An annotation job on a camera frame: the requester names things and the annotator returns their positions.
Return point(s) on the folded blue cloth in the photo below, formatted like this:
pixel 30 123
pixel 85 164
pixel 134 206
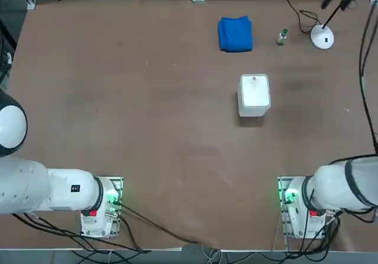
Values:
pixel 235 33

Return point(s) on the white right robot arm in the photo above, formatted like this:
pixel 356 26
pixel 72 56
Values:
pixel 333 184

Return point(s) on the white lidded plastic box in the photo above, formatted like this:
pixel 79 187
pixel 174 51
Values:
pixel 254 95

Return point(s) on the white desk lamp black neck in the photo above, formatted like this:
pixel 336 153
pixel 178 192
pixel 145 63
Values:
pixel 320 38

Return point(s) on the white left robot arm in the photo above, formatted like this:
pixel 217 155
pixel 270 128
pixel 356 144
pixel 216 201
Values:
pixel 59 193

